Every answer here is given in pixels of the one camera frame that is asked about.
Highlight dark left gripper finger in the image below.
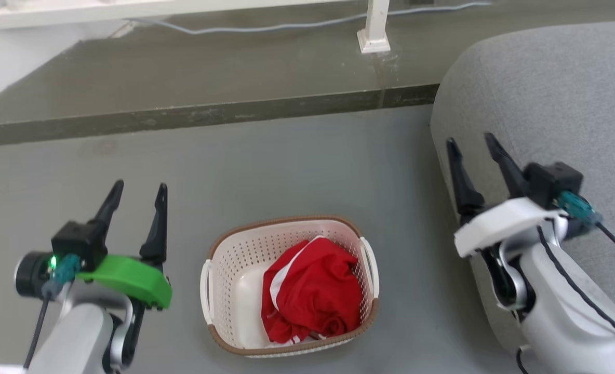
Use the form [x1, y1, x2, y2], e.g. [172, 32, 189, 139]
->
[93, 180, 125, 238]
[140, 182, 169, 263]

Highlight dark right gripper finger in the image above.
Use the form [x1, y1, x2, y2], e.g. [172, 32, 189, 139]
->
[484, 132, 529, 199]
[445, 137, 486, 219]

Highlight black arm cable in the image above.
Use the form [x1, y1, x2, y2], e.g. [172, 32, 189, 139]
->
[538, 190, 615, 351]
[23, 253, 82, 370]

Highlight white perforated plastic laundry basket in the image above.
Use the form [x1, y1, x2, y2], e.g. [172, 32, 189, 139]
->
[199, 214, 380, 359]

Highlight red and white garment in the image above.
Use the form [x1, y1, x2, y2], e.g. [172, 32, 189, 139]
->
[260, 235, 365, 345]

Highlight white metal railing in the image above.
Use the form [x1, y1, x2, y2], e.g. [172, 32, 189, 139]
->
[0, 0, 392, 55]

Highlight grey fabric sofa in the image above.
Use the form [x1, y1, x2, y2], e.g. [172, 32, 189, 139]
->
[430, 20, 615, 374]

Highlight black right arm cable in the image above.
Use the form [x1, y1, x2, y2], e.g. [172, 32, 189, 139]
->
[538, 190, 615, 351]

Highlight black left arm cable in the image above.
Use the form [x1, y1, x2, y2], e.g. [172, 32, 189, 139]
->
[23, 253, 82, 370]

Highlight grey floor cable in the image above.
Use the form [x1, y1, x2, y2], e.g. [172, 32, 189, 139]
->
[125, 1, 493, 36]

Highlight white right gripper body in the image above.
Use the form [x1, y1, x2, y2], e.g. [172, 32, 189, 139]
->
[453, 196, 569, 259]

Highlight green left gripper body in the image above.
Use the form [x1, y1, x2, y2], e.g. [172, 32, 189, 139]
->
[76, 253, 173, 311]

